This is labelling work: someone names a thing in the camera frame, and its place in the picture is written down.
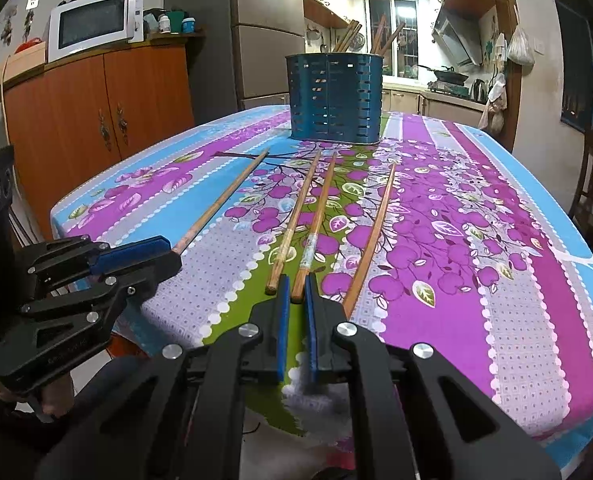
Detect white microwave oven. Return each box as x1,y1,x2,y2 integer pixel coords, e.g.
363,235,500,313
46,0,144,63

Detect grey refrigerator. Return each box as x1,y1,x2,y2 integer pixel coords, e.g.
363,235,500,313
164,0,307,126

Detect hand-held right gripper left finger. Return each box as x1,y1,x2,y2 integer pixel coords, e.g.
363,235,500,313
35,274,292,480

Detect beige kitchen base cabinets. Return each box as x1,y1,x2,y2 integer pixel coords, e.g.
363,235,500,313
382,87,484,121

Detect blue perforated utensil holder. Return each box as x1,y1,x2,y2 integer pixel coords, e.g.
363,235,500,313
285,52,384,145

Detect barred kitchen window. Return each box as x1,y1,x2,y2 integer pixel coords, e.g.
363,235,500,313
363,0,422,78

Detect steel range hood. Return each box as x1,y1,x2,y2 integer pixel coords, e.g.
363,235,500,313
431,7,487,68

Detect hanging wall ornament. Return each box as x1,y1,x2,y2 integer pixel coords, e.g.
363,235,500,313
0,7,17,48

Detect person's left hand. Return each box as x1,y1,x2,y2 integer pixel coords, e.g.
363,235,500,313
0,374,76,420

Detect purple floral tablecloth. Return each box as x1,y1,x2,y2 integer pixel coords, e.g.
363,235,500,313
50,105,593,461

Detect hanging white plastic bag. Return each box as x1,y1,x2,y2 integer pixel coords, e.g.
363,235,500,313
506,25,536,66

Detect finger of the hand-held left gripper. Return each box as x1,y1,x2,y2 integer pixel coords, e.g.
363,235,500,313
26,235,173,292
0,249,184,395

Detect brown wooden chopstick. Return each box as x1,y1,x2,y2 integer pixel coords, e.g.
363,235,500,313
343,162,397,321
265,150,323,296
171,148,270,256
291,151,338,305

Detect group of wooden chopsticks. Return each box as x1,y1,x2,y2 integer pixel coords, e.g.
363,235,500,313
332,12,407,58

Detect orange wooden cabinet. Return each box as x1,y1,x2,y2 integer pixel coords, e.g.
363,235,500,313
0,30,197,241

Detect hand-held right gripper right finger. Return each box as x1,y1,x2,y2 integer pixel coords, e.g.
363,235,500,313
303,273,563,480

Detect hanging kitchen towel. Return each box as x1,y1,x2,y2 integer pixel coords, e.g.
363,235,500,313
477,74,507,133

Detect gas stove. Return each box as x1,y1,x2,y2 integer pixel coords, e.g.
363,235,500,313
427,81,469,96

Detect beige box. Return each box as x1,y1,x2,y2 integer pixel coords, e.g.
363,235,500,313
0,52,47,106

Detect black wok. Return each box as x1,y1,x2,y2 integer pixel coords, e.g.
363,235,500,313
417,65,469,85

